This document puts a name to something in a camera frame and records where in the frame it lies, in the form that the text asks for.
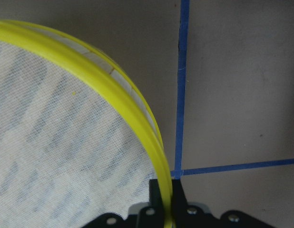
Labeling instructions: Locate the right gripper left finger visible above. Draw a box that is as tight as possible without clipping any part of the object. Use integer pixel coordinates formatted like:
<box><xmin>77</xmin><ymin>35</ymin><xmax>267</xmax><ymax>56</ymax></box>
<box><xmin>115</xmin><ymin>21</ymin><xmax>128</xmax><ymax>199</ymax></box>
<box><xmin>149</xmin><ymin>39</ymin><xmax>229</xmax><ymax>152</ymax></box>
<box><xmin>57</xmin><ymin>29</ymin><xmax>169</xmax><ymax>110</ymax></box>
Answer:
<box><xmin>148</xmin><ymin>179</ymin><xmax>164</xmax><ymax>209</ymax></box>

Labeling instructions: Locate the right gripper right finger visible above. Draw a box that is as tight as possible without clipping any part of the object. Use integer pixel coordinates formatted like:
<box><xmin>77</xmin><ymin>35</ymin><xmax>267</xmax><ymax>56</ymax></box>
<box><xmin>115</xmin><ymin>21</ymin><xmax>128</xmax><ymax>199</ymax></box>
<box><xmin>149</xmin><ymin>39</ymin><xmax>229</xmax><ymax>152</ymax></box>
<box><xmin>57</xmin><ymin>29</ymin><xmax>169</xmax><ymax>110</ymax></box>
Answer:
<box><xmin>171</xmin><ymin>179</ymin><xmax>188</xmax><ymax>209</ymax></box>

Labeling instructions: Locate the yellow steamer layer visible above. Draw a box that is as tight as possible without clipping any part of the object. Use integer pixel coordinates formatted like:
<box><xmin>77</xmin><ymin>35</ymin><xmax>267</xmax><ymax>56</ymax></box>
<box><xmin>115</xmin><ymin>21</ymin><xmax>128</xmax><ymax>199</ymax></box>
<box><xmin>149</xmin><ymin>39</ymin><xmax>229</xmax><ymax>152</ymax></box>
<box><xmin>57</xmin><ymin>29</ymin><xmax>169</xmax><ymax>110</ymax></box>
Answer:
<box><xmin>0</xmin><ymin>19</ymin><xmax>172</xmax><ymax>228</ymax></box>

